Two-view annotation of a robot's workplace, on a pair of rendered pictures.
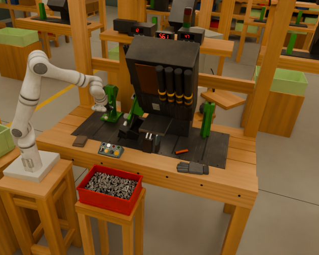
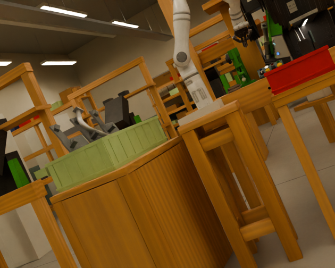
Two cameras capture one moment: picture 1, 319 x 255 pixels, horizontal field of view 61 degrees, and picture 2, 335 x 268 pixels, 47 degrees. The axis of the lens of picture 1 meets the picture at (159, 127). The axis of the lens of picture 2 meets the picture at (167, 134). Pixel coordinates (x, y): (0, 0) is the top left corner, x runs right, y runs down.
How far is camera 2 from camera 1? 1.66 m
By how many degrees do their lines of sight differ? 31
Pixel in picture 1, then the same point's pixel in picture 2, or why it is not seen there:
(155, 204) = not seen: outside the picture
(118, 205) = (318, 62)
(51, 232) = (258, 166)
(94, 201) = (290, 78)
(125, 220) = not seen: outside the picture
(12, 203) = (201, 147)
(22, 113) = (182, 30)
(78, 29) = not seen: hidden behind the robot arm
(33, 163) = (205, 93)
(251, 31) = not seen: hidden behind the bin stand
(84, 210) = (284, 97)
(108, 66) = (218, 50)
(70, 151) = (229, 98)
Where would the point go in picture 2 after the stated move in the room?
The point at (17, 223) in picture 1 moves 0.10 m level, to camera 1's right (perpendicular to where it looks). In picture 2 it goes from (215, 182) to (232, 174)
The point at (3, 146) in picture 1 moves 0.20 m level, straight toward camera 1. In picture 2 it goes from (158, 134) to (175, 127)
